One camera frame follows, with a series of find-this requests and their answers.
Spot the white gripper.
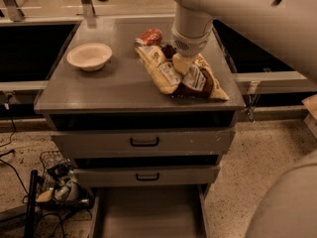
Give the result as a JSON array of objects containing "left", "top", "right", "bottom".
[{"left": 171, "top": 28, "right": 211, "bottom": 75}]

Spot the brown chip bag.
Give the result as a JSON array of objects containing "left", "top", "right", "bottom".
[{"left": 135, "top": 46, "right": 229, "bottom": 101}]

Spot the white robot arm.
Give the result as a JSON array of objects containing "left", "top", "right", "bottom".
[{"left": 172, "top": 0, "right": 317, "bottom": 238}]

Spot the grey top drawer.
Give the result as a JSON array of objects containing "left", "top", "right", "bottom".
[{"left": 52, "top": 128, "right": 235, "bottom": 159}]

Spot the grey drawer cabinet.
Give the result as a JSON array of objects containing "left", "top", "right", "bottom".
[{"left": 34, "top": 15, "right": 247, "bottom": 190}]

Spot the grey middle drawer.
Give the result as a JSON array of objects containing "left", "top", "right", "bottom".
[{"left": 74, "top": 166, "right": 220, "bottom": 187}]

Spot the grey open bottom drawer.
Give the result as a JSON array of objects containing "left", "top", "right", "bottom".
[{"left": 89, "top": 185, "right": 210, "bottom": 238}]

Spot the red soda can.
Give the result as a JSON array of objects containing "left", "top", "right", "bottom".
[{"left": 134, "top": 28, "right": 162, "bottom": 47}]

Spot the white paper bowl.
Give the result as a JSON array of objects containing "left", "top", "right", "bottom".
[{"left": 66, "top": 43, "right": 112, "bottom": 71}]

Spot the metal clamp on rail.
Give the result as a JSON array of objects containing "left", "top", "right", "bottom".
[{"left": 246, "top": 81, "right": 261, "bottom": 123}]

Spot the metal bracket centre left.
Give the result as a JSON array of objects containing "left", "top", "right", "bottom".
[{"left": 81, "top": 0, "right": 95, "bottom": 18}]

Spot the metal bracket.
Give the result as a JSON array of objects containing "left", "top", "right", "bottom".
[
  {"left": 3, "top": 0, "right": 25, "bottom": 22},
  {"left": 81, "top": 0, "right": 95, "bottom": 18}
]

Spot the metal bracket far left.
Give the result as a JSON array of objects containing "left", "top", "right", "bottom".
[{"left": 3, "top": 0, "right": 25, "bottom": 22}]

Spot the wire basket with clutter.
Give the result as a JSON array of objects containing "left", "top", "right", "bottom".
[{"left": 36, "top": 151, "right": 92, "bottom": 208}]

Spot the black floor cable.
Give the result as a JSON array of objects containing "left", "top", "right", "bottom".
[{"left": 0, "top": 116, "right": 31, "bottom": 196}]

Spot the black stand post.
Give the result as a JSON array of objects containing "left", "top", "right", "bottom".
[{"left": 24, "top": 170, "right": 38, "bottom": 238}]

